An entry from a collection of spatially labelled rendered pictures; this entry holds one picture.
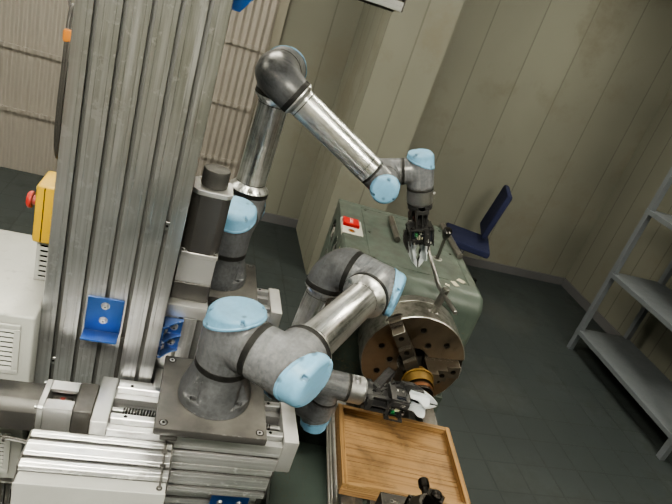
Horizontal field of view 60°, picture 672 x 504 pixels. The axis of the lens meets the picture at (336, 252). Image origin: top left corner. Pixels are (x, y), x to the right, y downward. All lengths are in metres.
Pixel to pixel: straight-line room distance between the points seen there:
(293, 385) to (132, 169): 0.51
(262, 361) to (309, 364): 0.09
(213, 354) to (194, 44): 0.57
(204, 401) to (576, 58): 4.62
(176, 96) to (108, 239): 0.33
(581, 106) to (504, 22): 1.05
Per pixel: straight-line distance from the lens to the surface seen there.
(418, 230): 1.66
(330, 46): 4.65
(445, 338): 1.75
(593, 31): 5.38
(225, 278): 1.62
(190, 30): 1.10
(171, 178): 1.17
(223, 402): 1.21
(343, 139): 1.47
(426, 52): 3.96
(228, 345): 1.13
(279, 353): 1.09
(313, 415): 1.59
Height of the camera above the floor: 2.01
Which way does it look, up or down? 24 degrees down
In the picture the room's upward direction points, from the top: 19 degrees clockwise
